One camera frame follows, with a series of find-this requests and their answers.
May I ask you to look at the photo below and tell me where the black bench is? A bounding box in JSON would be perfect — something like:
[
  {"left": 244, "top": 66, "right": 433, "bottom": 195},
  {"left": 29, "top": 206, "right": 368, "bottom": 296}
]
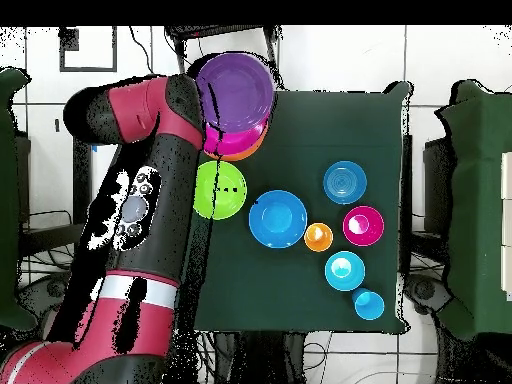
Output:
[
  {"left": 400, "top": 133, "right": 455, "bottom": 277},
  {"left": 17, "top": 131, "right": 95, "bottom": 259}
]

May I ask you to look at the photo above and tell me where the blue cup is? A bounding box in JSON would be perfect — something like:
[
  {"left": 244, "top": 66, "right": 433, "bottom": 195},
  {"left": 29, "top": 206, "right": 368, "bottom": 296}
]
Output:
[{"left": 351, "top": 287, "right": 386, "bottom": 322}]

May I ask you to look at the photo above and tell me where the green bowl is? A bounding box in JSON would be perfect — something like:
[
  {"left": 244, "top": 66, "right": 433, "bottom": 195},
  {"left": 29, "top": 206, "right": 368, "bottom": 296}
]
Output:
[{"left": 192, "top": 160, "right": 248, "bottom": 221}]

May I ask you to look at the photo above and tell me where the large pink bowl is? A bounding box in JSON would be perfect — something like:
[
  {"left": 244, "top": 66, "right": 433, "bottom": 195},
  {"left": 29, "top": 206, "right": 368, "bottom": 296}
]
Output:
[{"left": 202, "top": 119, "right": 270, "bottom": 157}]

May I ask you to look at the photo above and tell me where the orange cup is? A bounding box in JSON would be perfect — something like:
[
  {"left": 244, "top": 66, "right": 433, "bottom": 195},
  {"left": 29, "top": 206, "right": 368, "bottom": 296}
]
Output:
[{"left": 303, "top": 222, "right": 334, "bottom": 253}]

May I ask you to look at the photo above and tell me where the dark green tablecloth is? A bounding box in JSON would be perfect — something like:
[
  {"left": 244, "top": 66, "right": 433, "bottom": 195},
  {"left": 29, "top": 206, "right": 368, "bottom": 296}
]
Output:
[{"left": 187, "top": 81, "right": 413, "bottom": 336}]

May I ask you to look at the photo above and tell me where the small ribbed cyan bowl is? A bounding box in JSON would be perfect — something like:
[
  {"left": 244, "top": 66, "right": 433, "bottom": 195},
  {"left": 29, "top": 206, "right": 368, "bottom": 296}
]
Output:
[{"left": 324, "top": 250, "right": 366, "bottom": 292}]

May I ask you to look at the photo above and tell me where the translucent blue bowl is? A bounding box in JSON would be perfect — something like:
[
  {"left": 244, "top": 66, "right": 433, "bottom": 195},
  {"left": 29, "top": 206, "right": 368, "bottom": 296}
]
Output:
[{"left": 322, "top": 160, "right": 368, "bottom": 206}]

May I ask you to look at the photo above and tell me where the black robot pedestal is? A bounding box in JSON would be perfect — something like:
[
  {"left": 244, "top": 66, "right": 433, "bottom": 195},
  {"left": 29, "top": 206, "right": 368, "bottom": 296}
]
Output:
[{"left": 213, "top": 331, "right": 306, "bottom": 384}]

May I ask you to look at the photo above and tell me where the large orange bowl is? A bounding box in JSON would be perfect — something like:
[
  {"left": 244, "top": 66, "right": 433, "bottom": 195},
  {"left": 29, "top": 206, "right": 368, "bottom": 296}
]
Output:
[{"left": 215, "top": 133, "right": 269, "bottom": 163}]

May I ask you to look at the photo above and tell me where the purple bowl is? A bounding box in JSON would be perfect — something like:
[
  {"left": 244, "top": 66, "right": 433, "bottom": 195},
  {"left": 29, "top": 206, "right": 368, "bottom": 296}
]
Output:
[{"left": 194, "top": 52, "right": 276, "bottom": 134}]

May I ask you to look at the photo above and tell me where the black stool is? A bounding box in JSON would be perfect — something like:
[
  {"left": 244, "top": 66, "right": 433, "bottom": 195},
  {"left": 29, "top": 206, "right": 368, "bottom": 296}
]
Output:
[{"left": 164, "top": 25, "right": 284, "bottom": 84}]

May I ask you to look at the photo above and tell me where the small crimson bowl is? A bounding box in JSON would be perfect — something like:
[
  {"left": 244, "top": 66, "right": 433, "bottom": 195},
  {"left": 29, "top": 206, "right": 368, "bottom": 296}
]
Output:
[{"left": 342, "top": 205, "right": 386, "bottom": 248}]

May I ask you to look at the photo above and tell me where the black square frame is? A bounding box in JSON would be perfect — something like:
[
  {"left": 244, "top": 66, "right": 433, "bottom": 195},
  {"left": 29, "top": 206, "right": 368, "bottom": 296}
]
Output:
[{"left": 58, "top": 25, "right": 119, "bottom": 74}]

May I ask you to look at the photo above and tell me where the white drawer unit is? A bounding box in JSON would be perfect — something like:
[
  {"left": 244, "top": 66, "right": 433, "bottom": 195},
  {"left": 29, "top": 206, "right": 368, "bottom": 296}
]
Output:
[{"left": 500, "top": 151, "right": 512, "bottom": 301}]

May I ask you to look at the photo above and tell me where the green clothed side table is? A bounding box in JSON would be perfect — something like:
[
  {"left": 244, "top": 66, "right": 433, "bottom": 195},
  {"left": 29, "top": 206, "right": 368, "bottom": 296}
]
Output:
[
  {"left": 434, "top": 78, "right": 512, "bottom": 342},
  {"left": 0, "top": 66, "right": 38, "bottom": 332}
]

